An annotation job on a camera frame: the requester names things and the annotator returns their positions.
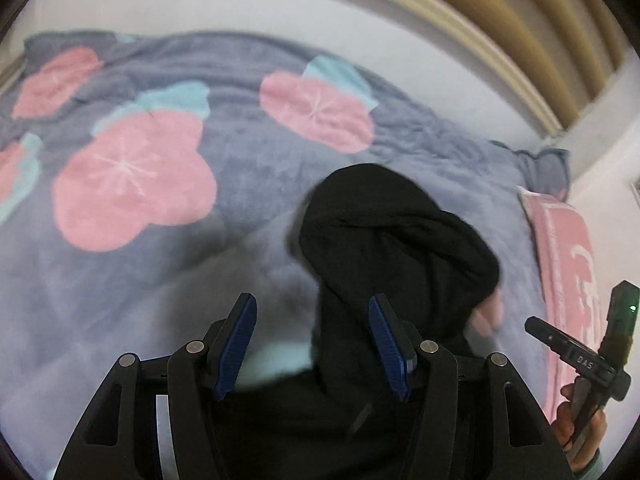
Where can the person's right hand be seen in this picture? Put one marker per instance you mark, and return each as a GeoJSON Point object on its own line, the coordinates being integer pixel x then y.
{"type": "Point", "coordinates": [585, 435]}

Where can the pink patterned cloth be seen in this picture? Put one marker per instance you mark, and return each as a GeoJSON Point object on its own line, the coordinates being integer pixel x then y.
{"type": "Point", "coordinates": [567, 280]}

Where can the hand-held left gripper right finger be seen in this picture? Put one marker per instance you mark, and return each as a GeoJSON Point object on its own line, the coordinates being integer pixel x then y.
{"type": "Point", "coordinates": [388, 345]}

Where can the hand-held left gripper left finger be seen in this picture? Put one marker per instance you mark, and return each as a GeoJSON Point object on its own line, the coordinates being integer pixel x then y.
{"type": "Point", "coordinates": [236, 340]}

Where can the beige wooden headboard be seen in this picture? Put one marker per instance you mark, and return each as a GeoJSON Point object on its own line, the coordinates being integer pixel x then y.
{"type": "Point", "coordinates": [450, 15]}

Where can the grey floral blanket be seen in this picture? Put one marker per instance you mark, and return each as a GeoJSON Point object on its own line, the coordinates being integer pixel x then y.
{"type": "Point", "coordinates": [200, 210]}

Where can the black garment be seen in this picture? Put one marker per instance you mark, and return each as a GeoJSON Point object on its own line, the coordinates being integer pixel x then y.
{"type": "Point", "coordinates": [390, 280]}

